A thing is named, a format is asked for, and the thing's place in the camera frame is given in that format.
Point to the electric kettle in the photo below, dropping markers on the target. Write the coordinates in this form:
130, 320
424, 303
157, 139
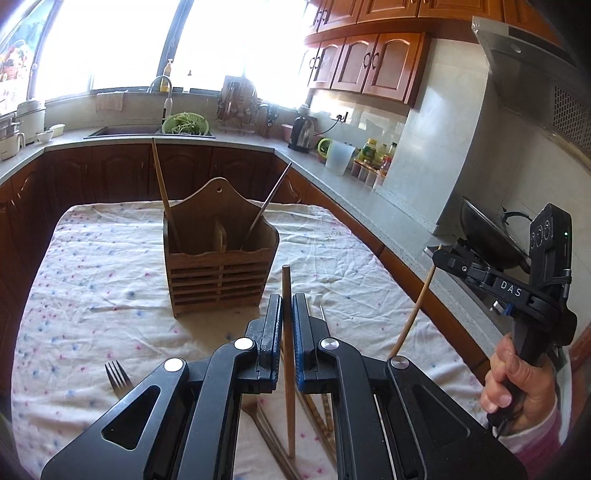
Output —
302, 134

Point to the wooden utensil holder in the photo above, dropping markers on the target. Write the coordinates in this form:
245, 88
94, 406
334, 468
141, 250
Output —
217, 286

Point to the grey kitchen countertop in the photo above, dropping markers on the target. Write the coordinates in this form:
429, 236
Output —
323, 184

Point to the small white kitchen appliance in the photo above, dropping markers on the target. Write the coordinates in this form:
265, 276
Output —
11, 138

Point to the white bowl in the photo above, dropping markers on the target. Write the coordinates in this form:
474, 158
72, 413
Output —
51, 134

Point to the green colander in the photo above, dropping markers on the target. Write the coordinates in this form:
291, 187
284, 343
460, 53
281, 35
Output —
184, 124

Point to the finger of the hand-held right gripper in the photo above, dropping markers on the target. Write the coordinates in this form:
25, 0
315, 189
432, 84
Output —
457, 268
471, 254

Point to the wooden chopstick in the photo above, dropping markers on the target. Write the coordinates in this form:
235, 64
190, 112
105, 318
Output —
161, 184
287, 286
415, 309

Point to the spice jar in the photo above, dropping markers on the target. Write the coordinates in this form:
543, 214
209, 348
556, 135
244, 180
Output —
356, 170

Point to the steel range hood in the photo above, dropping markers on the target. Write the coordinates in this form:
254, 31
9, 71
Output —
531, 69

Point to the kitchen window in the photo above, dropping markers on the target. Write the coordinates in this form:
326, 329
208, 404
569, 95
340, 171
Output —
115, 41

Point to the pink container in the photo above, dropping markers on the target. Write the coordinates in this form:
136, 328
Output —
287, 134

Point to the floral white tablecloth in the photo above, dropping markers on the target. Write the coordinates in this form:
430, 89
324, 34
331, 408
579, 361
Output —
115, 277

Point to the white steamer pot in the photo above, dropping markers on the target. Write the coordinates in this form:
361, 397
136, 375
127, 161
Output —
31, 122

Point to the person's right hand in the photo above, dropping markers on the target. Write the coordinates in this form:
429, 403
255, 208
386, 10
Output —
496, 374

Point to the knife holder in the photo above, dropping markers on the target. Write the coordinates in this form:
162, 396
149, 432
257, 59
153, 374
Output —
270, 120

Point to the fruit wall poster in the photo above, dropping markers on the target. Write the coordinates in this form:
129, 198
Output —
18, 50

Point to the chrome kitchen faucet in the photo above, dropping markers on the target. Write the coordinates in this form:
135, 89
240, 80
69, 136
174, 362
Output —
167, 104

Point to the wooden upper cabinets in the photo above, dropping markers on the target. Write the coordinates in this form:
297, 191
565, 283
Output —
369, 60

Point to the hanging dish towel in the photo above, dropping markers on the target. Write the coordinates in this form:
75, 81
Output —
110, 101

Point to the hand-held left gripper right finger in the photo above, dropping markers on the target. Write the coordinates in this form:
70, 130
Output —
302, 350

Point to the white plastic jug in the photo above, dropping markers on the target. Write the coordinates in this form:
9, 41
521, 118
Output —
339, 159

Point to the red-capped sauce bottle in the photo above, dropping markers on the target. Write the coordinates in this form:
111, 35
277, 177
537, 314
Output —
388, 161

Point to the dish drying rack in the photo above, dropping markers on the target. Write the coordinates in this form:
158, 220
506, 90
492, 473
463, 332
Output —
238, 106

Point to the small condiment bottle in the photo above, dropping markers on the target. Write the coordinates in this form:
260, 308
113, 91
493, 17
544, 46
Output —
382, 154

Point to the wall power socket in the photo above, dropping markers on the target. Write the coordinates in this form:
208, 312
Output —
341, 117

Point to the black wok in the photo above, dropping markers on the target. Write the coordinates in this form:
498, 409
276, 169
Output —
489, 235

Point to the green cup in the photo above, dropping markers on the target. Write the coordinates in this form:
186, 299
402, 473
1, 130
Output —
323, 147

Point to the person's right forearm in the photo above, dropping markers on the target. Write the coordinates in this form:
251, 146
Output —
540, 447

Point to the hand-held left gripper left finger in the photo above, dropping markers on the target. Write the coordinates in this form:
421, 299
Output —
272, 341

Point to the silver fork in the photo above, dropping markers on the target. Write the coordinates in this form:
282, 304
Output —
117, 381

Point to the kitchen sink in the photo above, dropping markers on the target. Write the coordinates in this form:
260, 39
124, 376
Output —
124, 130

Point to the yellow-green bottle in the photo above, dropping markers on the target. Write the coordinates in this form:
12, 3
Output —
368, 150

